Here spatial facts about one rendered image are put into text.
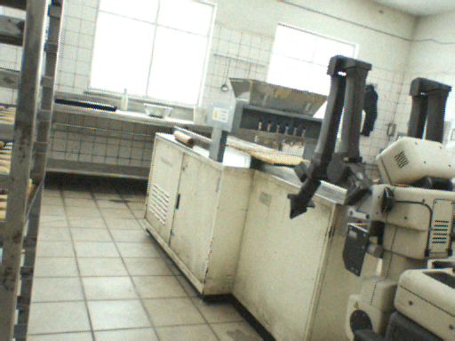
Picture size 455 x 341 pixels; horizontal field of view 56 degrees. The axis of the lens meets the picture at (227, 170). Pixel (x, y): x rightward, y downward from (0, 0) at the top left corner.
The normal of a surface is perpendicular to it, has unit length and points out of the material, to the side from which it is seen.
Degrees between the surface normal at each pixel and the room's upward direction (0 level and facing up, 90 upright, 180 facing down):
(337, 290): 90
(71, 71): 90
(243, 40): 90
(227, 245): 90
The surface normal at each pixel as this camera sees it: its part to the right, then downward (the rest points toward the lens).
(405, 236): -0.88, -0.08
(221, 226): 0.44, 0.21
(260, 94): 0.33, 0.61
